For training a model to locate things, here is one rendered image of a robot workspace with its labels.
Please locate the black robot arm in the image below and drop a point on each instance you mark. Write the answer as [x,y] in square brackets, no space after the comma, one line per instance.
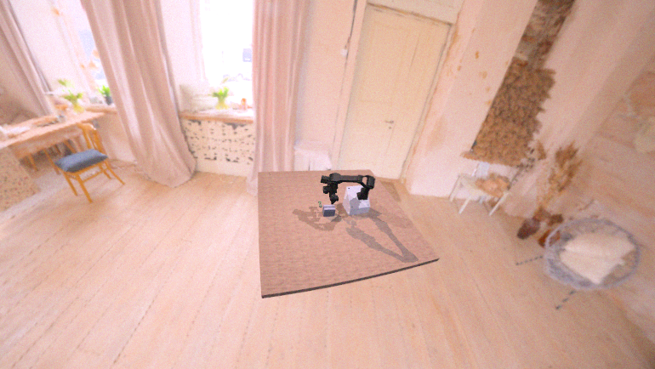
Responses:
[335,178]

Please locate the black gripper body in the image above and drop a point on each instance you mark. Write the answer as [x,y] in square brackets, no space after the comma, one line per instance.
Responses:
[333,197]

